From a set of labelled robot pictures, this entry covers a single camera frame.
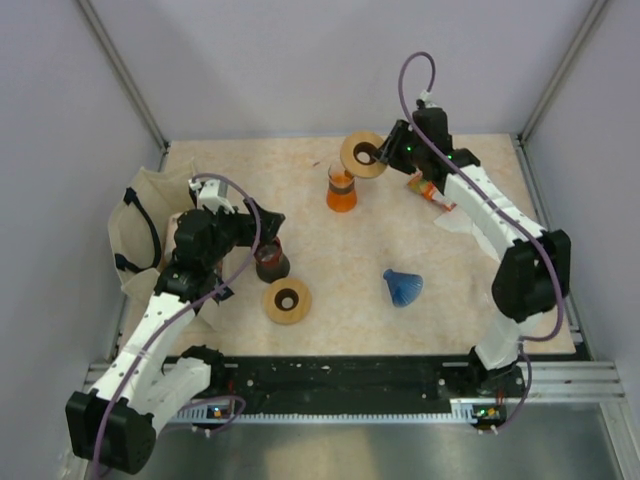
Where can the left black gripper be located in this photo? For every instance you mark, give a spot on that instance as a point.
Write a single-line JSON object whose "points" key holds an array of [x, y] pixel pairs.
{"points": [[246, 226]]}

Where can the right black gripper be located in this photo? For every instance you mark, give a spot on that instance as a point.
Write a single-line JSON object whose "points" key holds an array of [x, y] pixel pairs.
{"points": [[389, 152]]}

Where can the blue ribbed glass dripper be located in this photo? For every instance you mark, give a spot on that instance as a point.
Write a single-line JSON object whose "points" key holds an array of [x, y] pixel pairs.
{"points": [[404, 288]]}

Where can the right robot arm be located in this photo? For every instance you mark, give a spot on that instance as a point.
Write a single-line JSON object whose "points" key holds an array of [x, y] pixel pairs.
{"points": [[534, 263]]}

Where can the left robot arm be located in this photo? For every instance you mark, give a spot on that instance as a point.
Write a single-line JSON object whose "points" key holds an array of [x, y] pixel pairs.
{"points": [[116, 423]]}

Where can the dark glass carafe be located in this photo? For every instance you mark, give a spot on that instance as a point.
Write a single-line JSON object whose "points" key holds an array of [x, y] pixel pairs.
{"points": [[272, 264]]}

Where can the orange snack packet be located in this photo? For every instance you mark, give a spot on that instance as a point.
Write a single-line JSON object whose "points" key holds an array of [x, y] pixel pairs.
{"points": [[430, 192]]}

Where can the orange glass carafe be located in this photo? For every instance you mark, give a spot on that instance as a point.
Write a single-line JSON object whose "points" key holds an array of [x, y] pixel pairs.
{"points": [[341, 194]]}

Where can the beige canvas tote bag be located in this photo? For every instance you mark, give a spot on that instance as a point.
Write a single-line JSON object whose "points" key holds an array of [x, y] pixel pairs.
{"points": [[139, 233]]}

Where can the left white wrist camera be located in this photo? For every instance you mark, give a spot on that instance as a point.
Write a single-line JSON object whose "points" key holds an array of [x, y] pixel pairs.
{"points": [[211, 195]]}

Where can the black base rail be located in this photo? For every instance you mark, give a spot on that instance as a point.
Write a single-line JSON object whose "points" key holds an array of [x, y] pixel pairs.
{"points": [[340, 385]]}

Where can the aluminium frame rail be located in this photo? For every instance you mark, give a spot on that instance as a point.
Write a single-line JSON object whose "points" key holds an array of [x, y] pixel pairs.
{"points": [[545, 381]]}

